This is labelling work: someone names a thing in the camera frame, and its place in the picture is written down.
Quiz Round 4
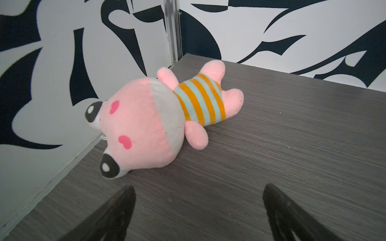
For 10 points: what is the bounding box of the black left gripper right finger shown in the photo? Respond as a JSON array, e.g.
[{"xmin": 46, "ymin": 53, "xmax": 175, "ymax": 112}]
[{"xmin": 262, "ymin": 183, "xmax": 342, "ymax": 241}]

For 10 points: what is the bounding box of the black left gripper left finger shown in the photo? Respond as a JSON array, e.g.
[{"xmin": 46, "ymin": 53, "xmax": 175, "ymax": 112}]
[{"xmin": 60, "ymin": 185, "xmax": 136, "ymax": 241}]

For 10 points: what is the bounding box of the pink plush pig toy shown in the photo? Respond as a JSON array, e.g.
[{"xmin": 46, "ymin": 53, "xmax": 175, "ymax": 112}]
[{"xmin": 85, "ymin": 60, "xmax": 244, "ymax": 179}]

